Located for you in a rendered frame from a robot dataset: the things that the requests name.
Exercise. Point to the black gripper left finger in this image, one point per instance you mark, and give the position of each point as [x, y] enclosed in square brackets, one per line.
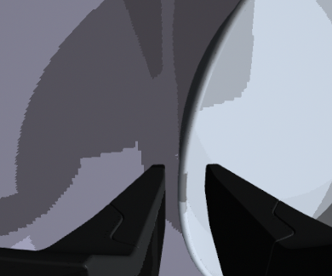
[123, 239]

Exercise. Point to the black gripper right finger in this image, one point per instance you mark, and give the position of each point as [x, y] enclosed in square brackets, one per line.
[255, 234]

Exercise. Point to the white round plate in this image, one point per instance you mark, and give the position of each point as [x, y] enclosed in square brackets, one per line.
[266, 114]

